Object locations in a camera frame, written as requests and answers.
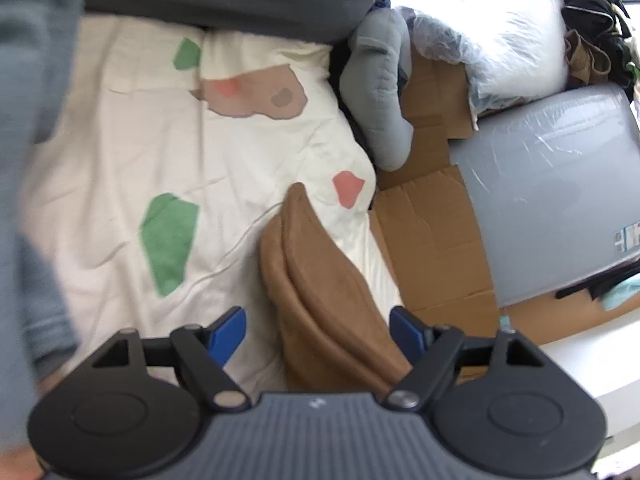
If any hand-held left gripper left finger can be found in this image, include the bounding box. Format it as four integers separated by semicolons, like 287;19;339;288
92;306;250;411

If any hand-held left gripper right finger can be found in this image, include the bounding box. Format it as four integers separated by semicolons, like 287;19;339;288
383;306;548;410

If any brown t-shirt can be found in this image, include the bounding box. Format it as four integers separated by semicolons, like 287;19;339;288
259;182;418;396

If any black clothes pile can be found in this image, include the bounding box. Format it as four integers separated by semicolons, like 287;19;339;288
552;0;640;88

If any flattened cardboard sheet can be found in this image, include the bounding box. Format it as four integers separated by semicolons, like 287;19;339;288
367;130;501;386

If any upright cardboard box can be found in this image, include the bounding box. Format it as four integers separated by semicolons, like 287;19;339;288
500;285;640;348

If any grey plastic-wrapped mattress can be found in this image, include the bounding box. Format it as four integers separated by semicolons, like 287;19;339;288
447;82;640;308

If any cream bear print bed sheet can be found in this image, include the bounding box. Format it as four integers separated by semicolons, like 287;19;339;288
20;15;401;396

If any grey neck pillow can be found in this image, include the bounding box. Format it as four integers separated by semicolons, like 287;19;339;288
339;7;416;171

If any grey-blue denim garment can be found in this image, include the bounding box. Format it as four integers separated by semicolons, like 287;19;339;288
0;0;86;461

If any black cloth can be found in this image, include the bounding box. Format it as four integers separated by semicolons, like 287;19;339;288
327;42;381;161

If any white pillow in plastic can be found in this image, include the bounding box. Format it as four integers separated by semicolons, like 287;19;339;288
400;0;573;113

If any tan cloth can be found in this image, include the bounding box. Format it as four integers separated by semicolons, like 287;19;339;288
565;30;612;83

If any black strap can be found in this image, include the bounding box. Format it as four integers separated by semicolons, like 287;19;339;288
555;267;640;301

